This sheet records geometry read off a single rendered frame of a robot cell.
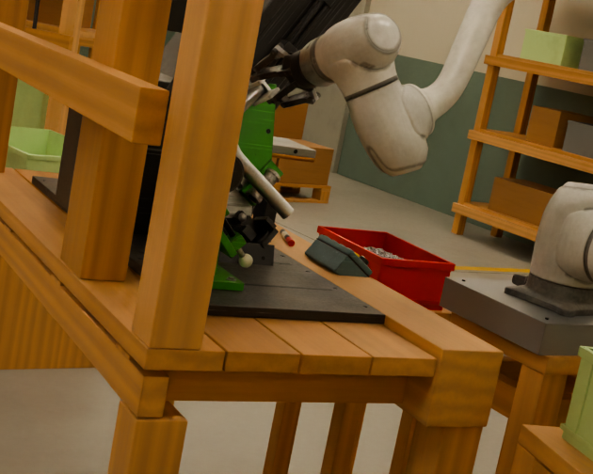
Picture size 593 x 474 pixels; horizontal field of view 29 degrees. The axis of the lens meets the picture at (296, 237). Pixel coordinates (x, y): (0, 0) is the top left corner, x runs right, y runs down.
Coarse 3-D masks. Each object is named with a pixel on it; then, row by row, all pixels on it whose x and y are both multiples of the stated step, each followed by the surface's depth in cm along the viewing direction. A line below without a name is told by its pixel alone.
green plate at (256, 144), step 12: (252, 108) 250; (264, 108) 251; (252, 120) 250; (264, 120) 251; (240, 132) 248; (252, 132) 250; (264, 132) 251; (240, 144) 248; (252, 144) 250; (264, 144) 251; (252, 156) 250; (264, 156) 251
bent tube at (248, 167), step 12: (264, 84) 232; (252, 96) 231; (240, 156) 229; (252, 168) 230; (252, 180) 230; (264, 180) 231; (264, 192) 231; (276, 192) 232; (276, 204) 233; (288, 204) 234
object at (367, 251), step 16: (336, 240) 286; (352, 240) 300; (368, 240) 302; (384, 240) 304; (400, 240) 298; (368, 256) 273; (384, 256) 287; (400, 256) 297; (416, 256) 291; (432, 256) 285; (384, 272) 270; (400, 272) 272; (416, 272) 274; (432, 272) 276; (448, 272) 279; (400, 288) 273; (416, 288) 275; (432, 288) 278; (432, 304) 278
